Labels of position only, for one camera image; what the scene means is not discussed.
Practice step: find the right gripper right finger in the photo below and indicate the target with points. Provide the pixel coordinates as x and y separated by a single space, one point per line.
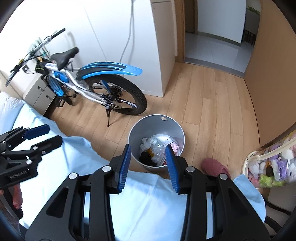
215 200

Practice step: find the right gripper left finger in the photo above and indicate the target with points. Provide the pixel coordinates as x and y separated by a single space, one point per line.
80 208

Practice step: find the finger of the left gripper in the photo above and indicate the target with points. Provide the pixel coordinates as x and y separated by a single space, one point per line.
15 137
39 147

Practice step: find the silver metal trash can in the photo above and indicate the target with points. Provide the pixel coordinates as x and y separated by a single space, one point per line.
149 137

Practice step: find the person's left hand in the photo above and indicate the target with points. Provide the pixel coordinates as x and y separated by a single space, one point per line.
16 193

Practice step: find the white pillow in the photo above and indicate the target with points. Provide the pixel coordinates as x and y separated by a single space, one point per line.
9 109

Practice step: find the pink slipper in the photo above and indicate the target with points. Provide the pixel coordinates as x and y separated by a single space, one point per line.
213 167

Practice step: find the beige headboard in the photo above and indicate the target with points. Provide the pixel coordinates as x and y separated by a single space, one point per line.
11 89

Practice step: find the grey bedside drawer cabinet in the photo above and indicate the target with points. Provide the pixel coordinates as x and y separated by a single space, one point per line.
38 95

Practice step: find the light blue bed sheet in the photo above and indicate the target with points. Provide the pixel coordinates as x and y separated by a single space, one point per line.
148 208

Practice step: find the blue and white bicycle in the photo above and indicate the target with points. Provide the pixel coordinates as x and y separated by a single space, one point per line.
102 82

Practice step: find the wooden door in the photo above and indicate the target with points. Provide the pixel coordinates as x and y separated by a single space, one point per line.
270 74

